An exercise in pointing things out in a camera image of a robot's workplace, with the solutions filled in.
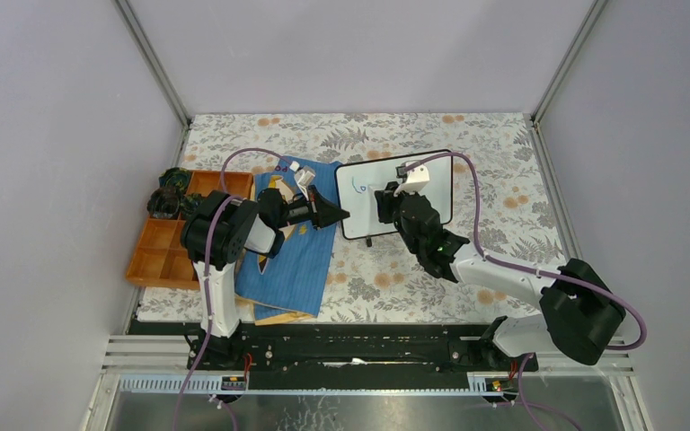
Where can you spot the dark rolled fabric top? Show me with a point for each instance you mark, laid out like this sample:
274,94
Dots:
175,177

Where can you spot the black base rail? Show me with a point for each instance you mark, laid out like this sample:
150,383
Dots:
402,357

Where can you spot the floral tablecloth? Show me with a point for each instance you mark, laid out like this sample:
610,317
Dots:
503,199

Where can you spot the wooden compartment tray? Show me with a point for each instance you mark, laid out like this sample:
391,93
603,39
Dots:
159,260

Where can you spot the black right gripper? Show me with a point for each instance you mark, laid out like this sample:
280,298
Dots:
385,200

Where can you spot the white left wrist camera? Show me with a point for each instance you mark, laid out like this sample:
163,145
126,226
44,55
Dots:
303,177

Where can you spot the black framed whiteboard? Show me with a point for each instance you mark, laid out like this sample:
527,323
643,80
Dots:
372,191

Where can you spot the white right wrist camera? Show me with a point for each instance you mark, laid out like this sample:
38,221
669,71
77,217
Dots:
413,179

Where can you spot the dark rolled fabric left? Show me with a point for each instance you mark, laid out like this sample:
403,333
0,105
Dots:
164,203

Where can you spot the dark rolled fabric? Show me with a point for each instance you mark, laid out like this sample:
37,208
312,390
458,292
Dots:
189,203
164,203
175,177

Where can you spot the dark rolled fabric middle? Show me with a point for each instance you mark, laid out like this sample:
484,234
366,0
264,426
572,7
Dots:
189,203

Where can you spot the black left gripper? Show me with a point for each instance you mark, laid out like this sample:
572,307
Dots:
322,210

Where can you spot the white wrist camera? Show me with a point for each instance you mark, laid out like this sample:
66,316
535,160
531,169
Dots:
413,179
303,177

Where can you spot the blue pikachu cloth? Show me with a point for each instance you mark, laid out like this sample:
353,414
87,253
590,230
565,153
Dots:
289,287

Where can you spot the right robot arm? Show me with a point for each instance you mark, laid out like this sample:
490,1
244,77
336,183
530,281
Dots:
578,315

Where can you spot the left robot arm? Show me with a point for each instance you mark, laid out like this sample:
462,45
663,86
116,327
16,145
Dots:
221,229

